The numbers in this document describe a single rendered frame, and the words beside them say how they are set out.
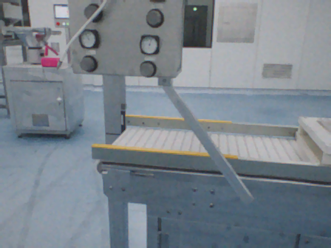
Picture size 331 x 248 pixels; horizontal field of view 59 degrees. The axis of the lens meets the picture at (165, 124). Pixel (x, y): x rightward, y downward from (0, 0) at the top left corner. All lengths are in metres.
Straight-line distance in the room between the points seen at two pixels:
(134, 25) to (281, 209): 0.51
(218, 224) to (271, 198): 0.16
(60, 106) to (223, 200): 2.64
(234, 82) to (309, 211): 5.25
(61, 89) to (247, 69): 3.80
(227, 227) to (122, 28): 0.55
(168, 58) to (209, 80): 5.25
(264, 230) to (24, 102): 2.87
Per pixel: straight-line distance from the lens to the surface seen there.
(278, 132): 0.94
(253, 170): 0.68
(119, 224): 1.17
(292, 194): 0.72
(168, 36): 0.58
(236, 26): 5.80
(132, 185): 0.73
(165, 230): 0.84
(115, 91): 0.96
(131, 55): 0.60
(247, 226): 0.81
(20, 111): 3.38
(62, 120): 3.23
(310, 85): 6.38
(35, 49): 3.48
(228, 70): 5.86
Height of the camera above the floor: 1.11
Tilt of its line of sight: 17 degrees down
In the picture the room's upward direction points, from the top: 1 degrees clockwise
